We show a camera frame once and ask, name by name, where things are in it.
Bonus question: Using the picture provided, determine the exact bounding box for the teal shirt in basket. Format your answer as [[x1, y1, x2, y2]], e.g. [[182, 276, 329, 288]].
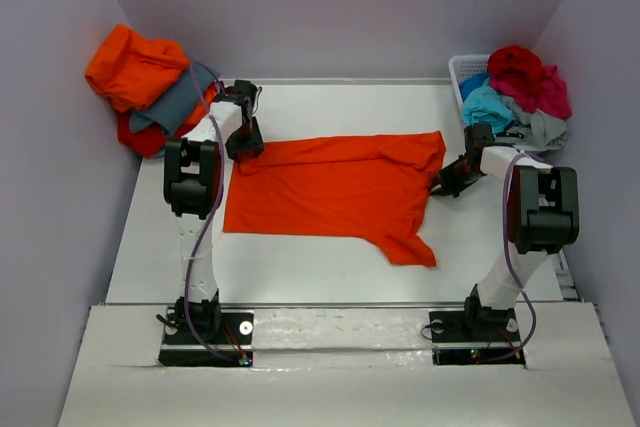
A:
[[459, 72, 516, 135]]

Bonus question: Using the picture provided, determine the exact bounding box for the grey shirt in basket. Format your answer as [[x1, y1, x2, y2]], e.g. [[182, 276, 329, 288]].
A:
[[501, 96, 569, 151]]

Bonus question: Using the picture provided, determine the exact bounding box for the grey-blue folded shirt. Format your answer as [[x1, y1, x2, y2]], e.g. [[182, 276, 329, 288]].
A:
[[128, 63, 218, 137]]

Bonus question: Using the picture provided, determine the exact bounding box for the orange t shirt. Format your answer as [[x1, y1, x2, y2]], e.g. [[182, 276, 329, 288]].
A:
[[223, 131, 446, 268]]

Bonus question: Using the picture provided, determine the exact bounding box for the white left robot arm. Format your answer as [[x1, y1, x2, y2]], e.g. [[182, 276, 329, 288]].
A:
[[163, 80, 264, 343]]

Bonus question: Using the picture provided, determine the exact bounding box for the magenta shirt in basket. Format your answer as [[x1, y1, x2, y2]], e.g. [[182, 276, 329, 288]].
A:
[[489, 64, 573, 119]]

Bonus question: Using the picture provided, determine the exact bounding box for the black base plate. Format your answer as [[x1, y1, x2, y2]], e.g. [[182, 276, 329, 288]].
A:
[[156, 309, 255, 368], [421, 310, 526, 366]]

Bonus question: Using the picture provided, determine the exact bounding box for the red shirt in basket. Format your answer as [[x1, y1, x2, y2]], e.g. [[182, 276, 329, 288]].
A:
[[487, 45, 545, 95]]

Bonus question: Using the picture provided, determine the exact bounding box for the white plastic laundry basket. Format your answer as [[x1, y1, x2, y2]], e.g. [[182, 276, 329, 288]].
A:
[[447, 53, 556, 160]]

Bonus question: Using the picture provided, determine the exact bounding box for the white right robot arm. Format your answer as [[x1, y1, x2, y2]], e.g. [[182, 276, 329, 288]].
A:
[[427, 123, 579, 343]]

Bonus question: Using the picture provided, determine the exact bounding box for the orange folded shirt on pile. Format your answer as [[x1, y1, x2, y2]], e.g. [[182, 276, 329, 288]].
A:
[[85, 24, 190, 113]]

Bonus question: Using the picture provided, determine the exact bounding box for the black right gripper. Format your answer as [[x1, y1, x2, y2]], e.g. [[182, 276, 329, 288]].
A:
[[431, 155, 486, 198]]

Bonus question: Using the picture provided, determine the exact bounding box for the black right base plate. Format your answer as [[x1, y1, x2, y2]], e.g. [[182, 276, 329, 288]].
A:
[[421, 310, 526, 366]]

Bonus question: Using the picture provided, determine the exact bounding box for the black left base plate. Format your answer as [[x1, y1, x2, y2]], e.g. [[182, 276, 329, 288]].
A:
[[156, 309, 255, 368]]

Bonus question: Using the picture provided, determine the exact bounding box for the red folded shirt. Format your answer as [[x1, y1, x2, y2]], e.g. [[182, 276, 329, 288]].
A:
[[109, 99, 205, 158]]

